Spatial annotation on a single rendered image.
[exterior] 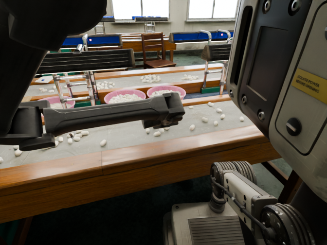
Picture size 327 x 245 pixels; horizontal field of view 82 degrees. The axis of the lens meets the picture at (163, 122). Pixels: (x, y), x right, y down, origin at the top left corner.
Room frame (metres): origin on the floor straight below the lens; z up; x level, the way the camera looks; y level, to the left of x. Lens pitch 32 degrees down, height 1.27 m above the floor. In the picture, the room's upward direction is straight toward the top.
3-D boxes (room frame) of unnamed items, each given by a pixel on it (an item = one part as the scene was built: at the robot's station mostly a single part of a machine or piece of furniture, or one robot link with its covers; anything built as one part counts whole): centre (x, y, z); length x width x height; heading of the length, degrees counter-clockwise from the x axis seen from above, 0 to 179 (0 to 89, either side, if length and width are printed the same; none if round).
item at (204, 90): (1.52, -0.37, 0.90); 0.20 x 0.19 x 0.45; 106
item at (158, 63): (3.25, 0.07, 0.45); 0.44 x 0.43 x 0.91; 124
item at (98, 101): (1.25, 0.56, 0.90); 0.20 x 0.19 x 0.45; 106
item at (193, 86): (1.33, 0.14, 0.71); 1.81 x 0.05 x 0.11; 106
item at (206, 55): (1.05, -0.50, 1.08); 0.62 x 0.08 x 0.07; 106
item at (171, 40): (1.59, -0.35, 1.08); 0.62 x 0.08 x 0.07; 106
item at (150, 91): (1.21, -0.02, 0.72); 0.27 x 0.27 x 0.10
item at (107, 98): (1.13, 0.25, 0.72); 0.27 x 0.27 x 0.10
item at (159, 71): (1.70, 0.24, 0.67); 1.81 x 0.12 x 0.19; 106
